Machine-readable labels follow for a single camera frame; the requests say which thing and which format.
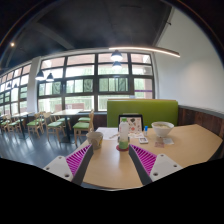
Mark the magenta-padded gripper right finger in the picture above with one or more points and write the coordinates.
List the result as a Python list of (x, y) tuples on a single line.
[(146, 160)]

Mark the green upholstered booth bench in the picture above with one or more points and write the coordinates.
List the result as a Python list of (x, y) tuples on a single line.
[(143, 108)]

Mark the light wooden dining table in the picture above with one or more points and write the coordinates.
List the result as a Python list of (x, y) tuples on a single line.
[(66, 112)]

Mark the long curved linear light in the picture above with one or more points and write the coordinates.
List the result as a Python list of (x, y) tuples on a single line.
[(150, 50)]

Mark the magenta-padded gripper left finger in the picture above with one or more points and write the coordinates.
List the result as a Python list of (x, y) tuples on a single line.
[(77, 161)]

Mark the white ceramic bowl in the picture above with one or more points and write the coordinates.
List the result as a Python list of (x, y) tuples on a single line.
[(162, 128)]

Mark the white printed paper sheets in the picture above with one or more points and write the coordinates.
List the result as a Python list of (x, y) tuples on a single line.
[(106, 132)]

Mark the clear green-capped drink bottle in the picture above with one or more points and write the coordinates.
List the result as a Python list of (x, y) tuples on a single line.
[(123, 135)]

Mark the large black-framed window wall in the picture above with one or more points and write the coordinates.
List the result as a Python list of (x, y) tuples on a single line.
[(83, 86)]

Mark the small printed paper packet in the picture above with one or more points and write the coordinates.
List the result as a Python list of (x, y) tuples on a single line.
[(165, 141)]

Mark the black sticker-covered laptop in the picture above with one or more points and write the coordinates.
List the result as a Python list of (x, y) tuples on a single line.
[(135, 123)]

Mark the group of wooden green-seated chairs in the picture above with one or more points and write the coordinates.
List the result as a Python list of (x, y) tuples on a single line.
[(55, 125)]

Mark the small blue-capped bottle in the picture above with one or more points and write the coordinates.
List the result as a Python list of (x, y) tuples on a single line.
[(145, 130)]

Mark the group of pendant ceiling lamps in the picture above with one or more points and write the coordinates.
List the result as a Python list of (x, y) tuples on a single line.
[(116, 56)]

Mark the white paper cup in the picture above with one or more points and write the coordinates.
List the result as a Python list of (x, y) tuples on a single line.
[(95, 140)]

